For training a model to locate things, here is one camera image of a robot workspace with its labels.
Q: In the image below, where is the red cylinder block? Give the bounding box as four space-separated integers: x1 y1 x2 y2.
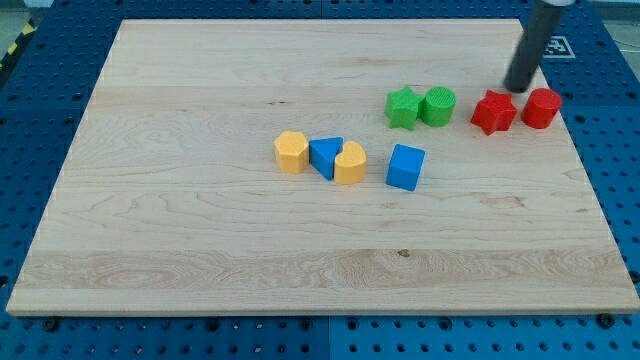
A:
521 88 562 129

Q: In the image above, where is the green cylinder block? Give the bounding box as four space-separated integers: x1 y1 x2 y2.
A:
421 87 457 127

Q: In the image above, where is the yellow heart block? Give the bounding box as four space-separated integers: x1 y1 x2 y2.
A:
334 141 367 185

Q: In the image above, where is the blue triangle block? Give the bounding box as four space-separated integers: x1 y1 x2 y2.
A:
309 137 344 181

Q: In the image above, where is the yellow hexagon block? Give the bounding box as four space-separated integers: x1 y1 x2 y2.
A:
274 131 309 174

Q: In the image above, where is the light wooden board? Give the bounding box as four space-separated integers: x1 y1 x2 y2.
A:
7 19 639 316

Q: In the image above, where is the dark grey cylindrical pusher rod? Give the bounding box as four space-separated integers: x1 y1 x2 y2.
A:
503 0 573 93

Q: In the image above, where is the red star block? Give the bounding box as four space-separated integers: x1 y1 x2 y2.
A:
471 90 517 136

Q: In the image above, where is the green star block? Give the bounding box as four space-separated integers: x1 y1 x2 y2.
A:
384 86 424 130

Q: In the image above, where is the white fiducial marker tag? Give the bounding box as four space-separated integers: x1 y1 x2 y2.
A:
543 35 575 59

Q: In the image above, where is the blue cube block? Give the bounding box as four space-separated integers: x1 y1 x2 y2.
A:
385 144 426 191

